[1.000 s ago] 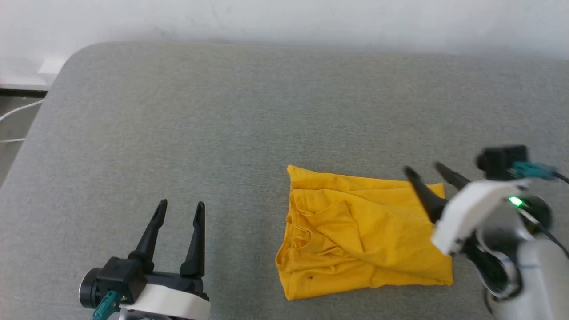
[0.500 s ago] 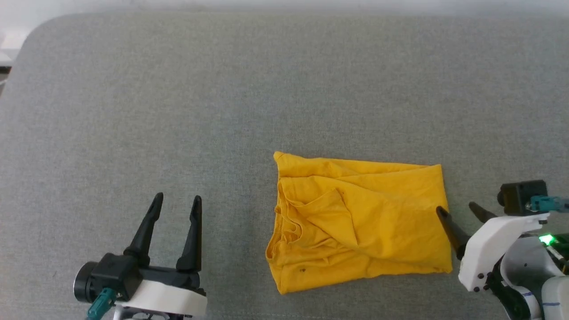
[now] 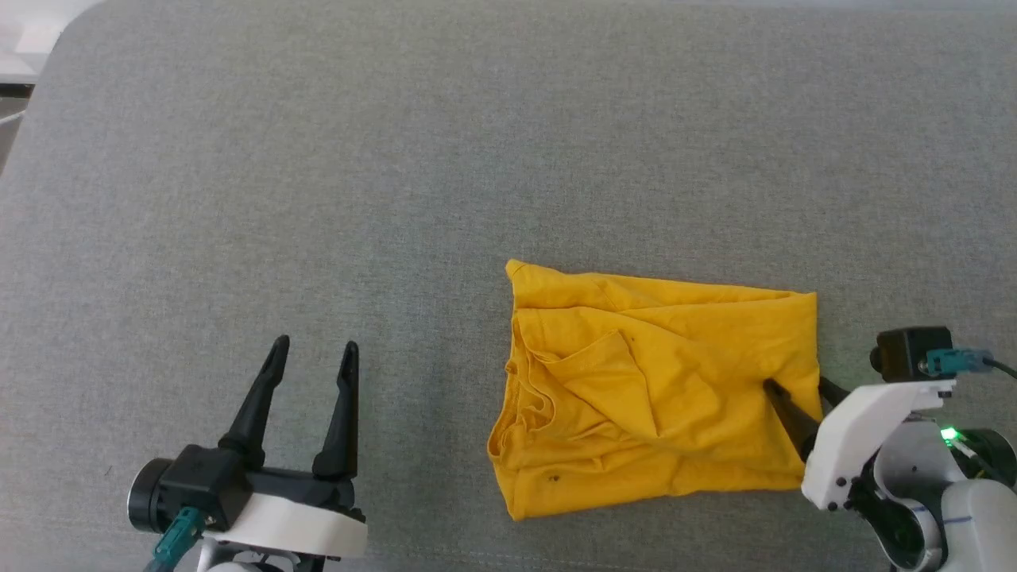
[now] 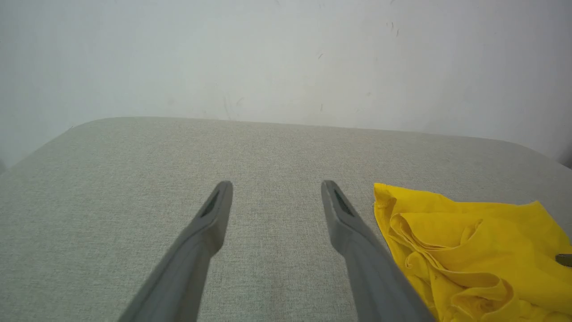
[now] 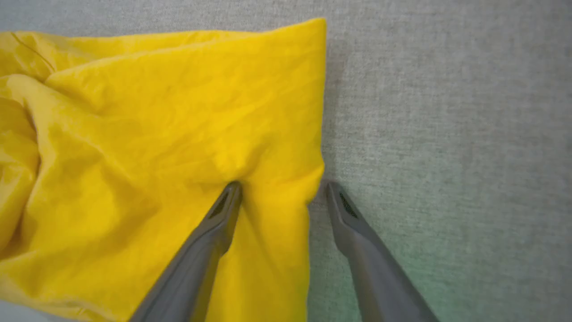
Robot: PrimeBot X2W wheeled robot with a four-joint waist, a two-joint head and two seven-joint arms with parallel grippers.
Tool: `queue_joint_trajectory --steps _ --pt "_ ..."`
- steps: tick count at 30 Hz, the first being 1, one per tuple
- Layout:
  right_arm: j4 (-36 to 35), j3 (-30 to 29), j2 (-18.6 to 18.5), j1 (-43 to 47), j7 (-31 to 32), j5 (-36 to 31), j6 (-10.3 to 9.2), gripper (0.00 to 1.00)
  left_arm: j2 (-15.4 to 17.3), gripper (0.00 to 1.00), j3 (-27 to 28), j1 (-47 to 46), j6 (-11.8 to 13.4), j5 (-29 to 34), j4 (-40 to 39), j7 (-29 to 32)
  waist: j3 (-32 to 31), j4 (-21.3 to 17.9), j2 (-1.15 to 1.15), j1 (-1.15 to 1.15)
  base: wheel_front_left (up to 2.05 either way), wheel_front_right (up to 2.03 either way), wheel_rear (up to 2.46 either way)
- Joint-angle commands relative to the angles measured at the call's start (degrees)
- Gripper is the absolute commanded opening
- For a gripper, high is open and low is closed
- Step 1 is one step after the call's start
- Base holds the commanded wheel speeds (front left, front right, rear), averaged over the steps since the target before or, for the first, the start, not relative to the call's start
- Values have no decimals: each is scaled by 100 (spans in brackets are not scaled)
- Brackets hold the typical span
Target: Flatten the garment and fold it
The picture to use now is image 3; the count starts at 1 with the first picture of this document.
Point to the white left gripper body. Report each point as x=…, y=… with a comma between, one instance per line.
x=310, y=524

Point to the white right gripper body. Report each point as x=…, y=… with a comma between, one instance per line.
x=850, y=445

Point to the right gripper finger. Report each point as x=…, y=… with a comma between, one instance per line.
x=794, y=421
x=831, y=395

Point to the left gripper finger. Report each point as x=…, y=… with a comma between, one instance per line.
x=342, y=437
x=254, y=421

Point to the yellow printed T-shirt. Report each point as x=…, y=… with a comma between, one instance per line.
x=636, y=381

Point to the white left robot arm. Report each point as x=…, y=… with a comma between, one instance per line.
x=238, y=564

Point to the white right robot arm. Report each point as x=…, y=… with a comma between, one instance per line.
x=977, y=524

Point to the black left cylindrical motor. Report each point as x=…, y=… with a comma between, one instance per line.
x=147, y=496

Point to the black cylindrical motor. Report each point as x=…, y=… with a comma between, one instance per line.
x=147, y=496
x=993, y=457

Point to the black right cylindrical motor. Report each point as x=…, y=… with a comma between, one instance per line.
x=993, y=457

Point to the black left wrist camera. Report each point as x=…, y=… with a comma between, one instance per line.
x=206, y=485

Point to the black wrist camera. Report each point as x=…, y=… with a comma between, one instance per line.
x=206, y=485
x=906, y=353

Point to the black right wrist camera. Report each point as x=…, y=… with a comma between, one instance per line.
x=906, y=353

